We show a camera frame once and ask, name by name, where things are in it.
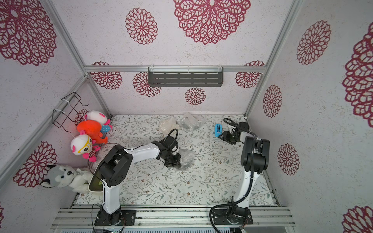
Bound white pink plush toy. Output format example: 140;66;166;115
84;110;113;134

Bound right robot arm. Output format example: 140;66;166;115
209;118;270;233

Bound floral table mat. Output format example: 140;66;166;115
76;114;277;207

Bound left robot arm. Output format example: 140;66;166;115
89;129;181;216

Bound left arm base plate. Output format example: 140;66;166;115
94;208;137;226

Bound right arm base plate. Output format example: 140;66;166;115
211;205;254;225

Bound white plush doll yellow glasses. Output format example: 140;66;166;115
70;132;101;163

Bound red orange plush toy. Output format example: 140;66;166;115
76;120;108;144

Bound blue tape dispenser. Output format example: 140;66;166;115
214;124;223;137

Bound grey metal wall shelf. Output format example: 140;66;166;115
148;67;224;87

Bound cream rectangular bin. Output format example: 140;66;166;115
88;172;104;193

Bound black wire wall basket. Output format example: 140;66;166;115
51;92;88;133

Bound grey husky plush toy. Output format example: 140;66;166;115
40;165;93;193

